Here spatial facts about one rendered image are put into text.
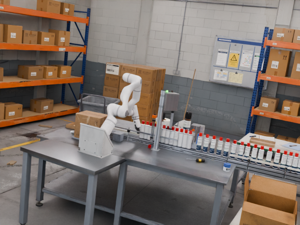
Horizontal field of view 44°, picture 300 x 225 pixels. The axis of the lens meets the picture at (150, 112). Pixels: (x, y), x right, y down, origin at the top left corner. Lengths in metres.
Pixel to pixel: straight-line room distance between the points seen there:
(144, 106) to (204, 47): 2.08
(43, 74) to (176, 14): 3.36
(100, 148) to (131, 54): 6.06
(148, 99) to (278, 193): 5.11
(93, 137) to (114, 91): 4.37
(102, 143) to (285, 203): 1.73
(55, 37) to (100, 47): 2.05
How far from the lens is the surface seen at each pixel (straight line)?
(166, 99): 3.96
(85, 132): 3.71
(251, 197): 2.96
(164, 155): 3.99
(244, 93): 8.47
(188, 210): 4.27
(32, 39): 7.70
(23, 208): 4.08
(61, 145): 3.95
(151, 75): 7.62
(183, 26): 8.92
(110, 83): 8.00
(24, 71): 7.80
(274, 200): 2.95
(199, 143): 4.10
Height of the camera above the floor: 2.04
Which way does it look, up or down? 11 degrees down
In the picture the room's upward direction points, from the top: 7 degrees clockwise
